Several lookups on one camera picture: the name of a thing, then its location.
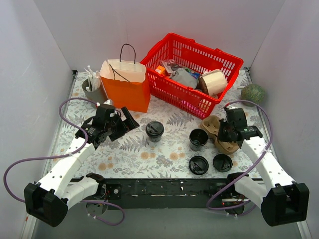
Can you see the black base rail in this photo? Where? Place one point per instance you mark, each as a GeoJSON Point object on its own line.
{"type": "Point", "coordinates": [159, 193]}

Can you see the black paper coffee cup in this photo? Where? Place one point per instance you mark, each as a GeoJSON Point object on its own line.
{"type": "Point", "coordinates": [198, 138]}

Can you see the green round melon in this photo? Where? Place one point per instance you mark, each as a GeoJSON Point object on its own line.
{"type": "Point", "coordinates": [252, 93]}

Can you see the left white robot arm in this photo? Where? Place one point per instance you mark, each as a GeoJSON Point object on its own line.
{"type": "Point", "coordinates": [51, 197]}

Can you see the grey crumpled bag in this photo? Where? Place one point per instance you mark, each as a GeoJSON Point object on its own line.
{"type": "Point", "coordinates": [184, 78]}

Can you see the black coffee lid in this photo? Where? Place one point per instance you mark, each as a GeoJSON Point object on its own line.
{"type": "Point", "coordinates": [222, 163]}
{"type": "Point", "coordinates": [154, 129]}
{"type": "Point", "coordinates": [198, 165]}

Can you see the orange snack packet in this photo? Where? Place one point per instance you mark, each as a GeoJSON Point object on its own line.
{"type": "Point", "coordinates": [161, 70]}

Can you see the red plastic shopping basket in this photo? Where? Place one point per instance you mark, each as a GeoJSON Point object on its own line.
{"type": "Point", "coordinates": [175, 51]}

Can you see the floral patterned table mat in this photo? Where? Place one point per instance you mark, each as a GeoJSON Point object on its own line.
{"type": "Point", "coordinates": [135, 156]}

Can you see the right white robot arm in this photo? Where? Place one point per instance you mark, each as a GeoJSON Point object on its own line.
{"type": "Point", "coordinates": [282, 200]}

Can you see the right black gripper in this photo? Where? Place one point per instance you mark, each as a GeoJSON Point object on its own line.
{"type": "Point", "coordinates": [225, 134]}

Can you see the beige tape roll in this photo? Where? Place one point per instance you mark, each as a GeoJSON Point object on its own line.
{"type": "Point", "coordinates": [213, 82]}

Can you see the orange paper gift bag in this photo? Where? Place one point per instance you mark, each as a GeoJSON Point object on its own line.
{"type": "Point", "coordinates": [126, 83]}

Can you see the grey cup with straws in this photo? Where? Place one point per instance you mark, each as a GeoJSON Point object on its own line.
{"type": "Point", "coordinates": [93, 87]}

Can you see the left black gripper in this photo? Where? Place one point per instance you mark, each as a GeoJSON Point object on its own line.
{"type": "Point", "coordinates": [122, 125]}

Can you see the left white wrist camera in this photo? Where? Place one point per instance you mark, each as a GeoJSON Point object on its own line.
{"type": "Point", "coordinates": [107, 102]}

